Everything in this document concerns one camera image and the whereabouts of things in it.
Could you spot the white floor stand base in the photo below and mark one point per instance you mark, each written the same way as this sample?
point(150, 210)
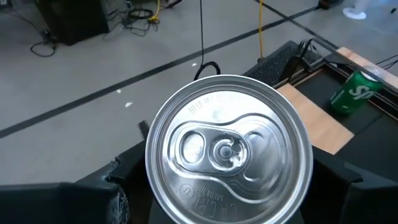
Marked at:
point(354, 13)

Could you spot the green Sprite can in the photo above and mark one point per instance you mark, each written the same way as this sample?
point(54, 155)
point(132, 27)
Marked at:
point(351, 93)

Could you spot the wooden shelf black metal frame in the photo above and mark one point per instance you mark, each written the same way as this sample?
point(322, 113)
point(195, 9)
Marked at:
point(314, 121)

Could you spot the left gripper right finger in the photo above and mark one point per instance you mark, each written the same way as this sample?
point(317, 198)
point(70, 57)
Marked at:
point(357, 205)

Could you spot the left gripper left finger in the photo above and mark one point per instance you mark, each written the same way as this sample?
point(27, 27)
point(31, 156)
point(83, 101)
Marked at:
point(62, 205)

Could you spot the black perforated metal panel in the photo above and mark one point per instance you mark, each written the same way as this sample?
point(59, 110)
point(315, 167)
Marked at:
point(270, 65)

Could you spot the red Fanta soda can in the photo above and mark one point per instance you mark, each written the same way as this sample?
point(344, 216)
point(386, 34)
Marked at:
point(228, 152)

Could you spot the black cabinet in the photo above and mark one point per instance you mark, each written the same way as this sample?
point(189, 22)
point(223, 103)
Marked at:
point(71, 21)

